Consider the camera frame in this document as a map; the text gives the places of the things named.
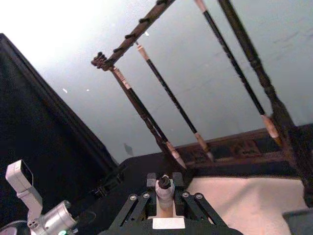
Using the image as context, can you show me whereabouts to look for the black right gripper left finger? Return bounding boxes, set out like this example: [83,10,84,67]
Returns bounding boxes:
[111,172,158,227]

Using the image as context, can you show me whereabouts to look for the black-handled hanging calligraphy brush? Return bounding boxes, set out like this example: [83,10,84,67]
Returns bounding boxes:
[135,42,215,163]
[111,66,187,170]
[194,0,285,148]

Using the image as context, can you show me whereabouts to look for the cream-handled brush with dark tip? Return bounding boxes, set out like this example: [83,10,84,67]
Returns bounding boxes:
[155,174,177,218]

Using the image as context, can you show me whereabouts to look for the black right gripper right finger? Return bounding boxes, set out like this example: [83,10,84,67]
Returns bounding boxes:
[172,172,227,226]

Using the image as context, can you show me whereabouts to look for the cream felt mat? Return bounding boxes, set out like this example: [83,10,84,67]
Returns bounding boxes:
[187,175,309,235]

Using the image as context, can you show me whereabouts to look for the dark carved wooden brush rack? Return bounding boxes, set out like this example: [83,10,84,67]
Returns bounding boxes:
[90,0,313,195]

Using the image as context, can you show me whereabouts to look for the black table cloth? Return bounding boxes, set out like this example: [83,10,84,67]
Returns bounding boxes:
[73,153,196,235]

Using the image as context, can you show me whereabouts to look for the large black case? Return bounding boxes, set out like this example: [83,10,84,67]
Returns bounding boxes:
[0,33,123,221]

